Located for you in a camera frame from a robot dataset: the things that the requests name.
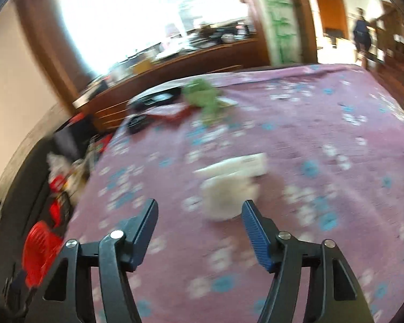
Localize white tissue ball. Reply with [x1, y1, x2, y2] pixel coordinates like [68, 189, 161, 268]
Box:
[201, 173, 260, 222]

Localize white box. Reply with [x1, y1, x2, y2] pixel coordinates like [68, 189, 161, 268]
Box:
[193, 153, 268, 179]

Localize red plastic basket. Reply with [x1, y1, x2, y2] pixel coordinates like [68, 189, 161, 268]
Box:
[22, 221, 63, 289]

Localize black sofa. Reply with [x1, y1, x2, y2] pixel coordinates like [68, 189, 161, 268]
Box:
[0, 134, 88, 317]

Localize clear plastic bag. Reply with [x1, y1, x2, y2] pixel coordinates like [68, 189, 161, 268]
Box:
[46, 152, 85, 182]

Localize pink floral tablecloth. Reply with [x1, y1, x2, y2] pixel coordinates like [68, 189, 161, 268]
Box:
[67, 65, 404, 322]

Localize black shopping bag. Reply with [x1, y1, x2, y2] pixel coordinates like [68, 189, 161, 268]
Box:
[53, 113, 97, 161]

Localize wooden counter ledge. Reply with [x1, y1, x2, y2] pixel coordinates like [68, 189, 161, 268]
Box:
[75, 38, 270, 131]

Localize black case on table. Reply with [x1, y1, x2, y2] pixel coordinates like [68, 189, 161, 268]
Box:
[127, 87, 182, 112]

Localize green crumpled cloth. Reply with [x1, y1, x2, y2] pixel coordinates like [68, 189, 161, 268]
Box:
[182, 78, 237, 126]

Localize wooden stair railing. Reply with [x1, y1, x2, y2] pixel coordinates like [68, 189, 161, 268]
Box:
[372, 0, 404, 101]

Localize person in blue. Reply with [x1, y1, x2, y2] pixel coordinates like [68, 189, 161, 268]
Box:
[353, 7, 372, 58]

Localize wooden door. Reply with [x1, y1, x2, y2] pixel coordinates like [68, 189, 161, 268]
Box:
[317, 0, 349, 39]

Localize red handled tool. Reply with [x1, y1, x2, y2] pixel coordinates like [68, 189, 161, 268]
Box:
[126, 103, 193, 134]

